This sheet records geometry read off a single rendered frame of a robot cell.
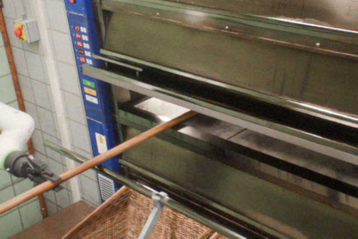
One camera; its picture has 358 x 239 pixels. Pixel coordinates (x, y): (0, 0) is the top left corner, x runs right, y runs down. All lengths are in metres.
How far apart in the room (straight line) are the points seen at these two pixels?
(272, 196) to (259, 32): 0.61
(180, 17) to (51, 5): 0.88
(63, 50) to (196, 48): 0.93
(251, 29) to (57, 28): 1.22
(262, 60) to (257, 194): 0.53
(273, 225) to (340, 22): 0.84
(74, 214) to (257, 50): 1.54
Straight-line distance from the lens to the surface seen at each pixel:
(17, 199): 2.36
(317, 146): 1.97
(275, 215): 2.45
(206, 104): 2.25
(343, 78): 2.04
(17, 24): 3.33
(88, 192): 3.51
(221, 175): 2.60
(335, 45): 2.01
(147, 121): 2.81
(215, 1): 2.26
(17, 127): 2.66
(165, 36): 2.55
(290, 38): 2.10
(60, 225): 3.36
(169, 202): 2.22
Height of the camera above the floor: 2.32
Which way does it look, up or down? 23 degrees down
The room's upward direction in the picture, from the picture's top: 7 degrees counter-clockwise
